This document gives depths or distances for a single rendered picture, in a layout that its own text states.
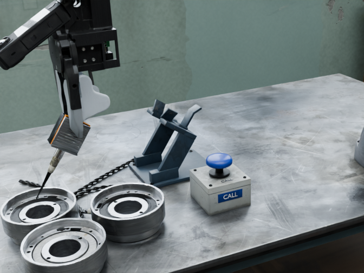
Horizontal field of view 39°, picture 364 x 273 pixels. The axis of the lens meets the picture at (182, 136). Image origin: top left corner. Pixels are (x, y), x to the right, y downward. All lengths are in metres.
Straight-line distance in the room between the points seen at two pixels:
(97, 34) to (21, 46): 0.10
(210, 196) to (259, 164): 0.19
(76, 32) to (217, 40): 1.86
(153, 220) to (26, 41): 0.29
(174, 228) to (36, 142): 0.45
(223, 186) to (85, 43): 0.28
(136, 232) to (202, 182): 0.13
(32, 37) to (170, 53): 1.78
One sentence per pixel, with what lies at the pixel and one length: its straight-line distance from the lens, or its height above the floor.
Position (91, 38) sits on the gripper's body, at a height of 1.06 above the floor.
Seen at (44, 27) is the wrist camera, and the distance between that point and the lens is 0.70.
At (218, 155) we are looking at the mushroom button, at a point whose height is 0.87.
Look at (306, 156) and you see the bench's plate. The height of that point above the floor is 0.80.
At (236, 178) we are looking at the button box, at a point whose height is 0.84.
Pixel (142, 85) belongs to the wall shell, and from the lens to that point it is 2.44.
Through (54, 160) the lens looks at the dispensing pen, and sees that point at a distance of 0.77.
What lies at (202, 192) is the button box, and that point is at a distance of 0.77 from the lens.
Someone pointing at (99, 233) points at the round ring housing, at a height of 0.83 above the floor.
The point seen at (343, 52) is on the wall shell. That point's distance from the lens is 2.97.
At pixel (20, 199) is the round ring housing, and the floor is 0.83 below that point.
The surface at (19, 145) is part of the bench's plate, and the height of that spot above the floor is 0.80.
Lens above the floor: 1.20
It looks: 23 degrees down
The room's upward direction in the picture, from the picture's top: 3 degrees counter-clockwise
